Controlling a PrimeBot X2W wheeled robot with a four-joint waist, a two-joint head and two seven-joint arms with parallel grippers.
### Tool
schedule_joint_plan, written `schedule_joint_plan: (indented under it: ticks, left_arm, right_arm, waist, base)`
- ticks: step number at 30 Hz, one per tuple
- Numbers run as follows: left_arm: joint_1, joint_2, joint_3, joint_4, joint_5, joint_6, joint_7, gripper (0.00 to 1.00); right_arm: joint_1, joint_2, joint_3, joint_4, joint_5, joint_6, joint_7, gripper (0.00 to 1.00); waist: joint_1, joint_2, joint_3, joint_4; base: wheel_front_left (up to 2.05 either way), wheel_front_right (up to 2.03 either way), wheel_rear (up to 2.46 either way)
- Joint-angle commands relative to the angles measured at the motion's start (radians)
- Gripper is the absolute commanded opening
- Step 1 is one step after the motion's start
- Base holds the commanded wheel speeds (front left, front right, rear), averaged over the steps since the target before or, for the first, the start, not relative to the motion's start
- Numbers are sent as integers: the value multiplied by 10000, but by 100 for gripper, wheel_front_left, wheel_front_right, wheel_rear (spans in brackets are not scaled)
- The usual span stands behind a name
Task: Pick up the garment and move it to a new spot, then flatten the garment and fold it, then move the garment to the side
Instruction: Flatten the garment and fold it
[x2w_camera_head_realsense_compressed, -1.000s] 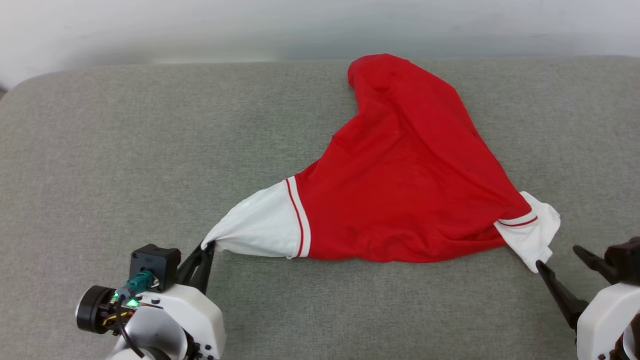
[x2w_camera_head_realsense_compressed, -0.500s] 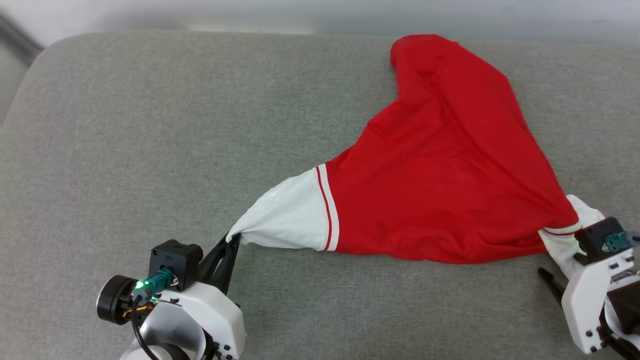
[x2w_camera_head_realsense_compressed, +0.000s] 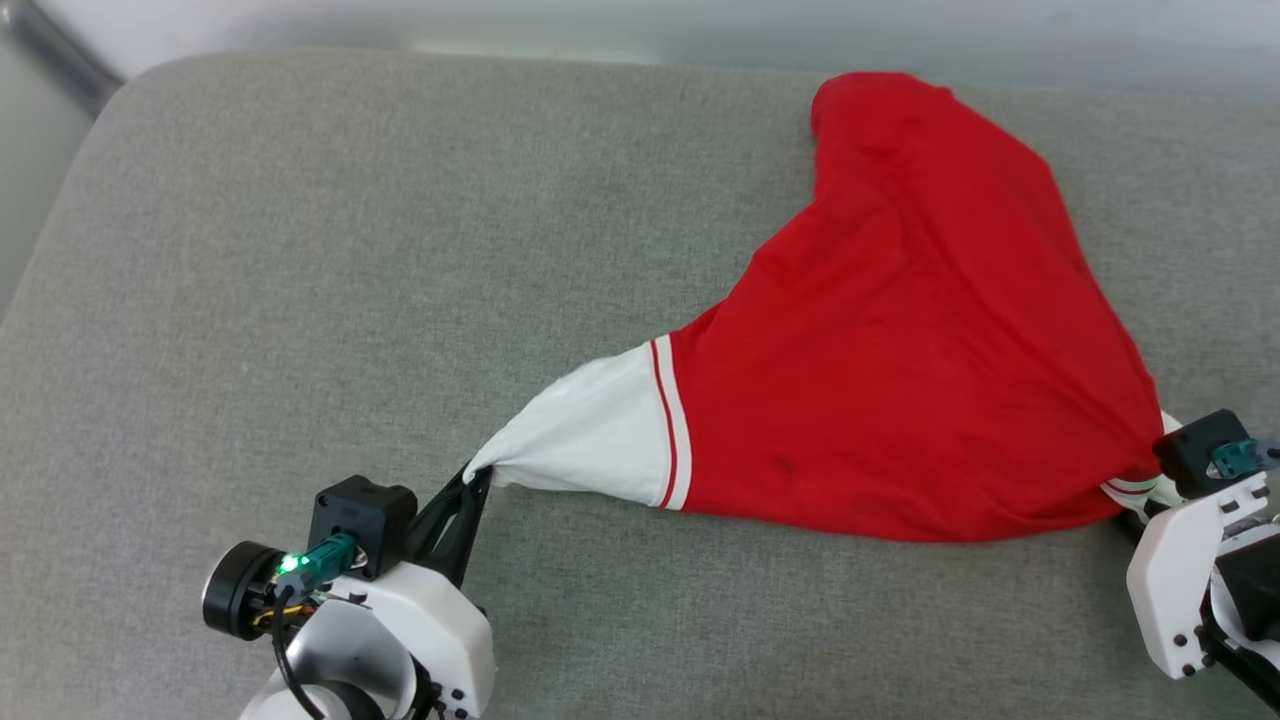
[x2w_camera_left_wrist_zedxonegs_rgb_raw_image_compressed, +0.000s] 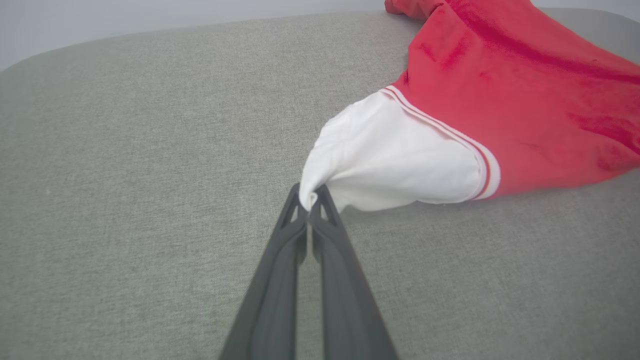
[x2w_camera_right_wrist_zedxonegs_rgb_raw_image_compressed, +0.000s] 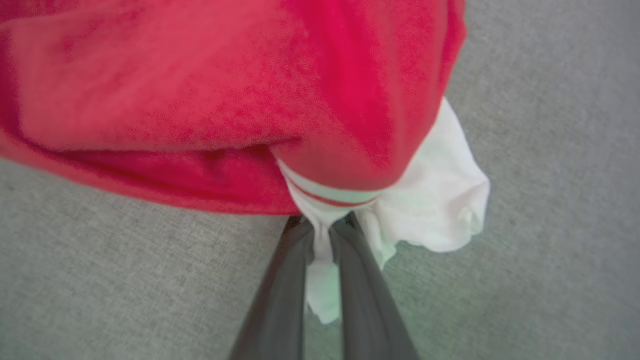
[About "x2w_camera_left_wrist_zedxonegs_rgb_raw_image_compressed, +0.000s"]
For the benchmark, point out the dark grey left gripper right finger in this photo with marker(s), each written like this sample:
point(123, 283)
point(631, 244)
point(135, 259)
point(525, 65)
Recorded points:
point(345, 305)

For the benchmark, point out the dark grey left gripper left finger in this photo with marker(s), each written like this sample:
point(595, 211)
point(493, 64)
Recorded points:
point(272, 300)

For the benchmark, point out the red and white garment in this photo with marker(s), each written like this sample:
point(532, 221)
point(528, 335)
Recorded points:
point(500, 100)

